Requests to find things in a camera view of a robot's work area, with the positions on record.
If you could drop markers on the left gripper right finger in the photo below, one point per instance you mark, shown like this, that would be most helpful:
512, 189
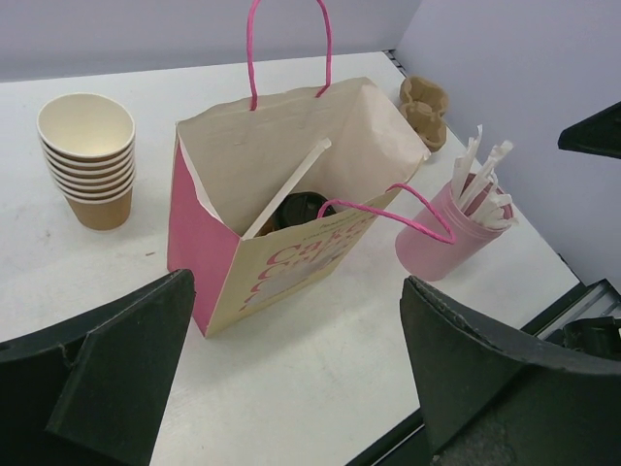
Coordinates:
491, 394

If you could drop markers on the stack of brown paper cups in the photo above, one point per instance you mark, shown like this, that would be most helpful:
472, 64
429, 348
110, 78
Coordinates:
88, 142

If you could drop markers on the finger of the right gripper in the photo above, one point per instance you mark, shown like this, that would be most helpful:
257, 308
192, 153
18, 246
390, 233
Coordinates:
599, 134

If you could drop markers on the single white straw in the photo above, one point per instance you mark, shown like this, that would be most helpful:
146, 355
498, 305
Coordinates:
293, 180

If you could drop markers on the brown pulp cup carrier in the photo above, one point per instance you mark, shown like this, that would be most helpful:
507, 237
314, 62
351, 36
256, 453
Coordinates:
423, 105

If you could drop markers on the cakes paper gift bag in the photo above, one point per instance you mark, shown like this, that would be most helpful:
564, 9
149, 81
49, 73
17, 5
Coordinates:
270, 192

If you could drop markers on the black coffee cup lid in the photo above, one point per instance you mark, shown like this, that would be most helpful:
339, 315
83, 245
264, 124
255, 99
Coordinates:
298, 208

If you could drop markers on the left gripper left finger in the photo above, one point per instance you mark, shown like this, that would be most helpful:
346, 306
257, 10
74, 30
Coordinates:
92, 389

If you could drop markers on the aluminium table frame rail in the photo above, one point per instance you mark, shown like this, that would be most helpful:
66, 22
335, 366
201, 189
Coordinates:
582, 301

